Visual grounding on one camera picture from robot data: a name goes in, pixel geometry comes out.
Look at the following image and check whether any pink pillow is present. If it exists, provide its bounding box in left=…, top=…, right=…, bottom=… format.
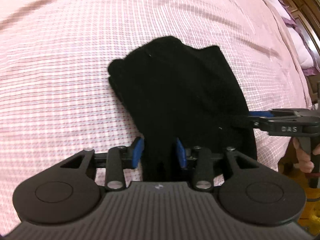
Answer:
left=263, top=0, right=319, bottom=76

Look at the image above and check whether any black knit cardigan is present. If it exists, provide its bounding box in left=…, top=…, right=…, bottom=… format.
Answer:
left=107, top=36, right=257, bottom=182

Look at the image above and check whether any pink checked bed cover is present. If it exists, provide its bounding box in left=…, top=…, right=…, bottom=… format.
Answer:
left=1, top=0, right=312, bottom=235

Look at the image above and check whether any dark wooden headboard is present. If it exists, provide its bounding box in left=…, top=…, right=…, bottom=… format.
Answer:
left=284, top=0, right=319, bottom=58

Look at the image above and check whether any person's right hand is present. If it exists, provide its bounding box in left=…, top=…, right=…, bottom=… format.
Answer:
left=292, top=138, right=314, bottom=173

